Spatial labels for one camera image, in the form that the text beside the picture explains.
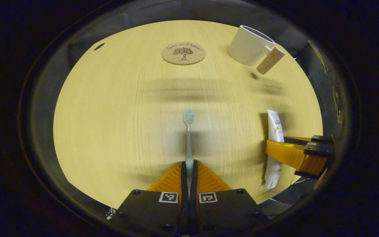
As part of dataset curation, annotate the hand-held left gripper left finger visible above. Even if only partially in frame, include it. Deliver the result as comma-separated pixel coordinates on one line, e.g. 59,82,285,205
115,161,189,237

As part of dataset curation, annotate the white cup with wooden handle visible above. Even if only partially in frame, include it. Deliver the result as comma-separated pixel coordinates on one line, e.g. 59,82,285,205
227,25,286,75

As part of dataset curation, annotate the white toothpaste tube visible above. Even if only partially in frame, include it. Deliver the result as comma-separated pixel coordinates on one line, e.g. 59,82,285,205
263,110,285,190

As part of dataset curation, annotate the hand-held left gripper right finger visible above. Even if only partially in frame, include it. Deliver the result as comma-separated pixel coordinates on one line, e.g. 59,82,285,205
189,160,269,237

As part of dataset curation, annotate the round cork coaster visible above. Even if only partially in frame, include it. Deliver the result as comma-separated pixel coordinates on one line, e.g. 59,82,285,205
161,42,206,65

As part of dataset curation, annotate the pale green toothbrush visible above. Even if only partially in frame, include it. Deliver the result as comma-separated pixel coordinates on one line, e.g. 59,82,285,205
183,110,195,198

